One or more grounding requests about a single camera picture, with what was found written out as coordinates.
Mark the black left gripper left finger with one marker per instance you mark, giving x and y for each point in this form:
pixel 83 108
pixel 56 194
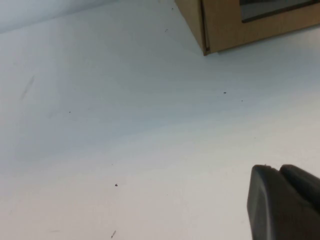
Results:
pixel 270 210

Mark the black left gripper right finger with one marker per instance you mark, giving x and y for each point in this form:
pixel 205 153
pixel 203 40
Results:
pixel 302 182

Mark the brown cardboard windowed shoe box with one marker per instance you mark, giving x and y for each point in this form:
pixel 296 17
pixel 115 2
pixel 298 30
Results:
pixel 225 30

